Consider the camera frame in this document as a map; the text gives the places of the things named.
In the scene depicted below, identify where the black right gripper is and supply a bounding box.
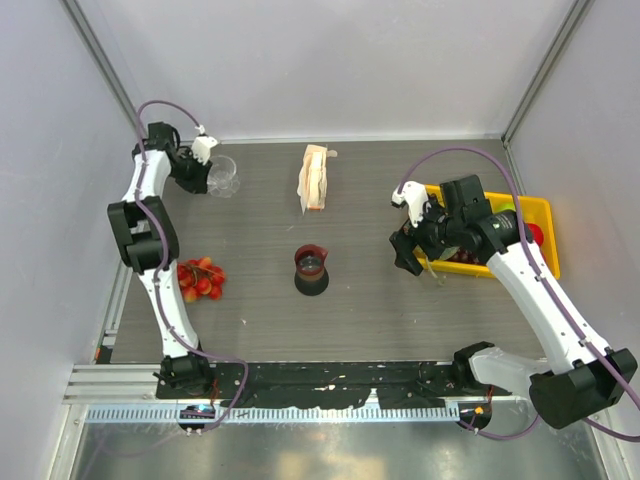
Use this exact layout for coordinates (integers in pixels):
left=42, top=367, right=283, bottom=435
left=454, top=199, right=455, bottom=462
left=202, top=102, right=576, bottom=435
left=390, top=193, right=464, bottom=275

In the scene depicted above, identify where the clear plastic coffee dripper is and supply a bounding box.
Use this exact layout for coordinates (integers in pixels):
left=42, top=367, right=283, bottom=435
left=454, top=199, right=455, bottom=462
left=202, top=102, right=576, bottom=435
left=207, top=155, right=240, bottom=198

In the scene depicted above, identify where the black base glass carafe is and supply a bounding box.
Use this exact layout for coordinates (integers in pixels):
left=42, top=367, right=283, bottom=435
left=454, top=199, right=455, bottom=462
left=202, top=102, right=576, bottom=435
left=294, top=244, right=329, bottom=296

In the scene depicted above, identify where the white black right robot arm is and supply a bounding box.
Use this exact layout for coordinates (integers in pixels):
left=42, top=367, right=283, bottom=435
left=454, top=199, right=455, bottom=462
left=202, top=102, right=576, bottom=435
left=390, top=175, right=638, bottom=429

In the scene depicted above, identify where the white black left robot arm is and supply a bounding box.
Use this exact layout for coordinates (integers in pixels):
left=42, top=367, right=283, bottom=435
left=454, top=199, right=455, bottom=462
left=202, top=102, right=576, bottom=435
left=107, top=122, right=214, bottom=398

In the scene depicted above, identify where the green netted melon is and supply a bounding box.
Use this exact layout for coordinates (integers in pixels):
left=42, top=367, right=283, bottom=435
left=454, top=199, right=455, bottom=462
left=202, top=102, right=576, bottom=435
left=427, top=246, right=460, bottom=261

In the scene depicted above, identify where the red grape bunch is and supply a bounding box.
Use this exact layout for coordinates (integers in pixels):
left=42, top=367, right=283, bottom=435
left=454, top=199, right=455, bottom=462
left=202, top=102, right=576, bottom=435
left=448, top=248, right=484, bottom=265

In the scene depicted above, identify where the red cherry bunch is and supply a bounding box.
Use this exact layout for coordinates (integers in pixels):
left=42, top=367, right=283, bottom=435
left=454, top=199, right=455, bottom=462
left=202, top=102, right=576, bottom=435
left=177, top=257, right=227, bottom=303

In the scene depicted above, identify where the green apple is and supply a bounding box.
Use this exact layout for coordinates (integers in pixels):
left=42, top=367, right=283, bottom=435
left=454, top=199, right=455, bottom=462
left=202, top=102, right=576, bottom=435
left=498, top=203, right=516, bottom=212

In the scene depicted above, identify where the stack of paper filters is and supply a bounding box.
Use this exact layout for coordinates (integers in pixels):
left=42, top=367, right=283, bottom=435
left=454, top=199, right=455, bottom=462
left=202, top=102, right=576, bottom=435
left=297, top=144, right=338, bottom=213

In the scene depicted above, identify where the red apple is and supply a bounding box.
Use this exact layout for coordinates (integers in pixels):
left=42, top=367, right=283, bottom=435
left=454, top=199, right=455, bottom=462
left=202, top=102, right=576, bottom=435
left=527, top=223, right=545, bottom=246

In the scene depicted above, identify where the yellow plastic fruit tray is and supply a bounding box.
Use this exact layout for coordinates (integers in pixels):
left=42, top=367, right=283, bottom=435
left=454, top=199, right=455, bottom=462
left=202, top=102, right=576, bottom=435
left=430, top=192, right=560, bottom=279

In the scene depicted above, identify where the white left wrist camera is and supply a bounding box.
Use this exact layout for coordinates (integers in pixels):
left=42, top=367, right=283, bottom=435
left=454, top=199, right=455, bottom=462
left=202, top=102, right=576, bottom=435
left=191, top=125, right=219, bottom=165

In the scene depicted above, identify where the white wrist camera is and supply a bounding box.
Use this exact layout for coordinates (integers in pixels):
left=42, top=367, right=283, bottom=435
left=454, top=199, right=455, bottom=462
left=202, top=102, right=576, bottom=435
left=391, top=181, right=431, bottom=228
left=191, top=125, right=219, bottom=165

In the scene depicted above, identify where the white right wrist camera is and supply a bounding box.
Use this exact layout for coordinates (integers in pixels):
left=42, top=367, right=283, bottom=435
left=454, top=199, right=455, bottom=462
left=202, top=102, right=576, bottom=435
left=391, top=181, right=431, bottom=228

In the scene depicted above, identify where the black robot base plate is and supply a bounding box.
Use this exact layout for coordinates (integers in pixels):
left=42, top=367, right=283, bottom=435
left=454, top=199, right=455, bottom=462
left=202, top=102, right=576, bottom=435
left=155, top=361, right=490, bottom=410

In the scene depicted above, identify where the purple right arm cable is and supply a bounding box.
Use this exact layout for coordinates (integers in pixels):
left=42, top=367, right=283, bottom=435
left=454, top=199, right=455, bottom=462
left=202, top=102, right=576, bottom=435
left=399, top=146, right=640, bottom=444

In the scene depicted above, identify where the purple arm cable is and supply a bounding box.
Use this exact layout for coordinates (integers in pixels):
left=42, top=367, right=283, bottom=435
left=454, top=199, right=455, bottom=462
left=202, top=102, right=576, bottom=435
left=135, top=99, right=250, bottom=434
left=399, top=146, right=640, bottom=444

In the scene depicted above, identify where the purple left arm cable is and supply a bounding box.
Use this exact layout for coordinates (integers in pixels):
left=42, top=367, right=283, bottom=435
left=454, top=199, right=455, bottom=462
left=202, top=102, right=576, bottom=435
left=135, top=99, right=250, bottom=434

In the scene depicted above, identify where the white slotted cable duct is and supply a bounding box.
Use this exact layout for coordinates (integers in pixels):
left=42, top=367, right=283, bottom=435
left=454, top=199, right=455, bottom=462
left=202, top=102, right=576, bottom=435
left=85, top=401, right=460, bottom=425

